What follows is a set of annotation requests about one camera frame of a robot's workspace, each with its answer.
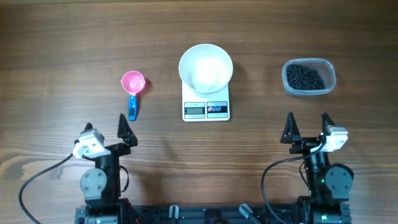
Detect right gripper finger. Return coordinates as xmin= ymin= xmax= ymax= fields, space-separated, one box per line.
xmin=280 ymin=112 xmax=301 ymax=144
xmin=321 ymin=113 xmax=335 ymax=134

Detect pink scoop blue handle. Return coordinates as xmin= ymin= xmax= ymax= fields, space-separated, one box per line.
xmin=121 ymin=71 xmax=146 ymax=121

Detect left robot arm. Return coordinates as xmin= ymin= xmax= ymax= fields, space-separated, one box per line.
xmin=73 ymin=114 xmax=141 ymax=224

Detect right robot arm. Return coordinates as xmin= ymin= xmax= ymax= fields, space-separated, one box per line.
xmin=280 ymin=112 xmax=354 ymax=224

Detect white digital kitchen scale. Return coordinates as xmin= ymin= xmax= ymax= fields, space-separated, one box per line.
xmin=182 ymin=83 xmax=230 ymax=122

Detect white bowl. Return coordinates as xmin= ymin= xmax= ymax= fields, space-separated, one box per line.
xmin=178 ymin=44 xmax=234 ymax=95

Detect clear plastic container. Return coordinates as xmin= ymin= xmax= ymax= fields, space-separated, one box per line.
xmin=282 ymin=58 xmax=336 ymax=96

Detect black beans in container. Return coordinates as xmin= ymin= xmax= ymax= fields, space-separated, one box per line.
xmin=286 ymin=64 xmax=325 ymax=90

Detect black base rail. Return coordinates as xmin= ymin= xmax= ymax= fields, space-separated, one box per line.
xmin=75 ymin=204 xmax=352 ymax=224

